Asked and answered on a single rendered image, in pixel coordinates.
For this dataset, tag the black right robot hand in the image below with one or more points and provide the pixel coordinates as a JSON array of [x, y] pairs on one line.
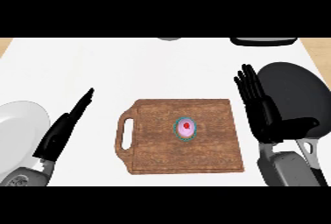
[[259, 113]]

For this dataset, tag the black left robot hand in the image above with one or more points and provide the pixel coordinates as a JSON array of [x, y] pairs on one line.
[[59, 132]]

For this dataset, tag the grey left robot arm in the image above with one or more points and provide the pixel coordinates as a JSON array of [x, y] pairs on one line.
[[28, 174]]

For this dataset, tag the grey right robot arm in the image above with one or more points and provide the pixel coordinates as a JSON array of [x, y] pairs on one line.
[[287, 167]]

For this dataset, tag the dark grey frying pan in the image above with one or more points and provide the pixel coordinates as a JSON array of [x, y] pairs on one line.
[[297, 90]]

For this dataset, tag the pink frosted cupcake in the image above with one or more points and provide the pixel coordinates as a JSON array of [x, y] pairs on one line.
[[185, 129]]

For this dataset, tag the brown wooden cutting board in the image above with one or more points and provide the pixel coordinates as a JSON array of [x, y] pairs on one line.
[[181, 135]]

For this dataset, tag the black appliance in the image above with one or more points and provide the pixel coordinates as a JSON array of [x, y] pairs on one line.
[[263, 41]]

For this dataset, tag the grey rounded object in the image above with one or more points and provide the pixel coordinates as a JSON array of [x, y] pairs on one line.
[[169, 38]]

